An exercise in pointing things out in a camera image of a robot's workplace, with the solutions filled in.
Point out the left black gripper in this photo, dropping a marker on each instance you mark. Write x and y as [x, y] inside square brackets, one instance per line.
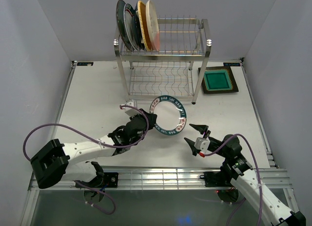
[150, 118]

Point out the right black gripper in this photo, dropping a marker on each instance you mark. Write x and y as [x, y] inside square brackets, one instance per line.
[202, 128]

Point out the white plate navy lettered rim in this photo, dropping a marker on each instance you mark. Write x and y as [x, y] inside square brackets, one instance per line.
[171, 115]

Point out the dark blue leaf-shaped dish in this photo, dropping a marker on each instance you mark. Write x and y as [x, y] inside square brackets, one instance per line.
[137, 31]

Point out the pink cream floral round plate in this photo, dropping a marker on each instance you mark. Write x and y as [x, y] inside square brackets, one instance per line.
[152, 25]

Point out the white plate green red rim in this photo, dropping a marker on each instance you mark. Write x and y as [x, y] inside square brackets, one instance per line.
[128, 15]

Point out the square bamboo-pattern tray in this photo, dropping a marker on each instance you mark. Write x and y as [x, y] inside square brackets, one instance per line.
[141, 8]

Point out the large dark teal round plate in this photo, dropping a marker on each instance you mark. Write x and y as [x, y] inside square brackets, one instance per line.
[121, 24]

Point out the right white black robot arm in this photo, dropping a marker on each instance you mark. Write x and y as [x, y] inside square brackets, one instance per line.
[236, 171]

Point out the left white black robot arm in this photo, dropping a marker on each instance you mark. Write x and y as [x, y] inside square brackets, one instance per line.
[58, 161]

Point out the stainless steel two-tier dish rack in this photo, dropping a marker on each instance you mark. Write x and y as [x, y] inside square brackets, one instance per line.
[177, 69]

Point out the green square dish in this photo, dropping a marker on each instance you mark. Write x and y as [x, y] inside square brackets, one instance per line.
[217, 81]

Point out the dark square plate gold rim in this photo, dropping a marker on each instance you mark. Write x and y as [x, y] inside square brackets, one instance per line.
[232, 78]

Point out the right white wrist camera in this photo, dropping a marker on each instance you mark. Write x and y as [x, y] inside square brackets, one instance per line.
[201, 145]

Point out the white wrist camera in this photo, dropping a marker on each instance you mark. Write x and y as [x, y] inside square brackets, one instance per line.
[201, 145]
[130, 108]

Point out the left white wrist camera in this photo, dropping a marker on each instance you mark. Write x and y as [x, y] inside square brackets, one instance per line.
[130, 108]

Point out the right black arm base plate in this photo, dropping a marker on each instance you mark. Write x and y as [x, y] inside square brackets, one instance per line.
[221, 178]

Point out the aluminium front rail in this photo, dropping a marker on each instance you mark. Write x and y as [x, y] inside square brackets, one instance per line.
[185, 179]

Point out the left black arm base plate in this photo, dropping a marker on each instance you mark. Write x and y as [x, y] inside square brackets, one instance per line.
[103, 180]

